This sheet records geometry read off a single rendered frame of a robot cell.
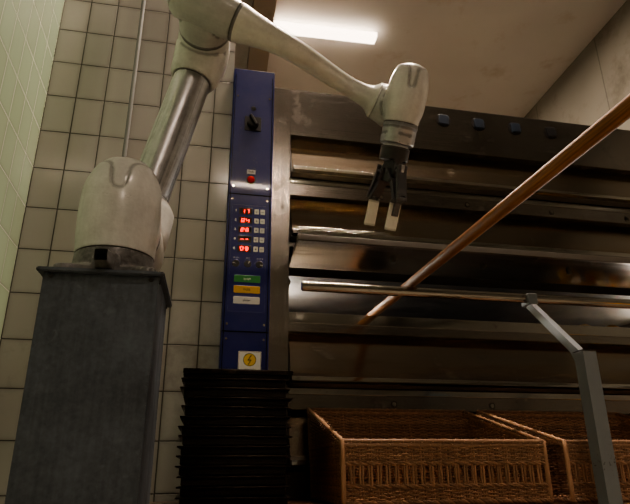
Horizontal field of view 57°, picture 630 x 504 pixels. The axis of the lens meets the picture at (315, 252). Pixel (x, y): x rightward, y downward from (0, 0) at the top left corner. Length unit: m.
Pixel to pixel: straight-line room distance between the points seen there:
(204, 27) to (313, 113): 0.91
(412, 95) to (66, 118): 1.32
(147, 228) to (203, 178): 1.01
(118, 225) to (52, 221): 0.99
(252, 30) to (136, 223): 0.61
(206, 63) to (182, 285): 0.77
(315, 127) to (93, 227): 1.35
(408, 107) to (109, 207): 0.76
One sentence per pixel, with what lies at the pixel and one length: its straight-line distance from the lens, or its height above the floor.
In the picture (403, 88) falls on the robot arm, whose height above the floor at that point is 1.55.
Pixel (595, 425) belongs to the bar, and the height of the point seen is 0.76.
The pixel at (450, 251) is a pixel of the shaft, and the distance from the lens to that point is 1.52.
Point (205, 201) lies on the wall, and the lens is 2.14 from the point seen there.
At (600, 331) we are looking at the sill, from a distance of 2.51.
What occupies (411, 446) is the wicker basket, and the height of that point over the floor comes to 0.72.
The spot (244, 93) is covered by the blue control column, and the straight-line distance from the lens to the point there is 2.35.
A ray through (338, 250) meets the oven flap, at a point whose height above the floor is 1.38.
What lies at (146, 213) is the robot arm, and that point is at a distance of 1.20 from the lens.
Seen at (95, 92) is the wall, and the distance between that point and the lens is 2.38.
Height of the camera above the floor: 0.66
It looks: 21 degrees up
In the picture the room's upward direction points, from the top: straight up
